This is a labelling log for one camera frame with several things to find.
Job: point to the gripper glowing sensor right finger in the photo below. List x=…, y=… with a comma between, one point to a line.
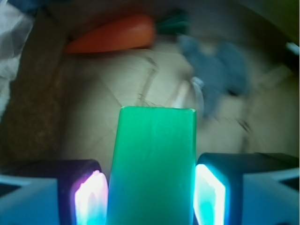
x=247, y=189

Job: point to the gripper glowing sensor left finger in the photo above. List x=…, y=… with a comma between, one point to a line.
x=53, y=192

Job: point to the green rectangular block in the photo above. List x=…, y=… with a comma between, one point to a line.
x=153, y=167

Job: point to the brown paper bag bin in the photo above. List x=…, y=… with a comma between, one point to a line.
x=66, y=106

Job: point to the orange spiral seashell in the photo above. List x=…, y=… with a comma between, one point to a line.
x=185, y=96

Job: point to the grey plush mouse toy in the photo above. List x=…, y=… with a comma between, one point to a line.
x=223, y=72

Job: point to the orange toy carrot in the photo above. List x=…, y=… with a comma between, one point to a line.
x=130, y=32

